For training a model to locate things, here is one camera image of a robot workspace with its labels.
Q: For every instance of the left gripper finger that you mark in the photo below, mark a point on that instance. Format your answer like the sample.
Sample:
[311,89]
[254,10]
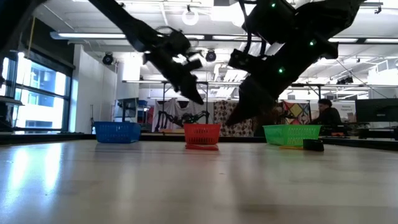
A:
[188,88]

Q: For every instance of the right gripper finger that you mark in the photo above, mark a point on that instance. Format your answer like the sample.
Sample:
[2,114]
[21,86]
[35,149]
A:
[248,112]

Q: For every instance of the black background robot arm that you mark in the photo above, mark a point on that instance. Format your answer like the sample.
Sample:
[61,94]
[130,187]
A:
[199,117]
[163,119]

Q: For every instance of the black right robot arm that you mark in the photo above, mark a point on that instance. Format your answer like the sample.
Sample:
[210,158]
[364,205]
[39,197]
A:
[311,25]

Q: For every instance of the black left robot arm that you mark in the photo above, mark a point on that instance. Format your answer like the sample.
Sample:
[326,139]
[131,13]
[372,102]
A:
[124,21]

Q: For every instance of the black rubber band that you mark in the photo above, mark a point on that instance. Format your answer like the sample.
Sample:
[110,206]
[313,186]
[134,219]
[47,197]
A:
[313,145]

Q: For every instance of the dark orange patterned cloth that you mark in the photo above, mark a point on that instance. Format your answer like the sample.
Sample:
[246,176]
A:
[267,119]

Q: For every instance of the white backdrop cloth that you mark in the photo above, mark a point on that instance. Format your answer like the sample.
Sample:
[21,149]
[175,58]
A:
[169,107]

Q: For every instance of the brown dotted backdrop cloth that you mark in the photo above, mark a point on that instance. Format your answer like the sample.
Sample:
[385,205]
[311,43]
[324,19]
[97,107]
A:
[222,113]

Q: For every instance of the long ceiling light tube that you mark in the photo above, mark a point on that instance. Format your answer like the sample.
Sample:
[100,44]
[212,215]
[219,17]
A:
[93,36]
[342,40]
[196,37]
[382,40]
[230,37]

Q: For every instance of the colourful patchwork quilt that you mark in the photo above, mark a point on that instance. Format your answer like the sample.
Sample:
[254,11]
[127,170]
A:
[297,112]

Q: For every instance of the black ceiling spotlight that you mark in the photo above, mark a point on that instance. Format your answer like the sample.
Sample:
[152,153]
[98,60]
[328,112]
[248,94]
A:
[345,80]
[211,56]
[108,59]

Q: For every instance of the red plastic basket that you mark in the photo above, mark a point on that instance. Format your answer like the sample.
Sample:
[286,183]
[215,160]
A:
[202,133]

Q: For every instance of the green plastic basket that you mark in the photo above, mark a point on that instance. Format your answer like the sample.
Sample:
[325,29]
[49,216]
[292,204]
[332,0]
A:
[290,135]

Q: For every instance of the black screen on stand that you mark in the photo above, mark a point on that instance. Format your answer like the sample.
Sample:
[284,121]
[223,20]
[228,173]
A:
[127,107]

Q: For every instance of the person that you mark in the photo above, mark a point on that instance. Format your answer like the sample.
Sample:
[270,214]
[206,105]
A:
[328,116]

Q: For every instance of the blue plastic basket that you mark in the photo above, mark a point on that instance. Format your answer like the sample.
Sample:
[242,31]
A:
[116,132]

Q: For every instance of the black computer monitor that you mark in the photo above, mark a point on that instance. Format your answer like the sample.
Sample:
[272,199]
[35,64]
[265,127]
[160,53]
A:
[376,110]

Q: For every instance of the large window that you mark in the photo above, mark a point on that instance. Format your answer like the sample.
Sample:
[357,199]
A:
[43,93]

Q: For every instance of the black metal rig frame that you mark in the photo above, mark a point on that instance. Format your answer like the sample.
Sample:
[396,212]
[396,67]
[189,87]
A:
[308,85]
[164,93]

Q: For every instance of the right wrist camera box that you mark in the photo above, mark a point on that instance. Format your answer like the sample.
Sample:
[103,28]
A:
[245,60]

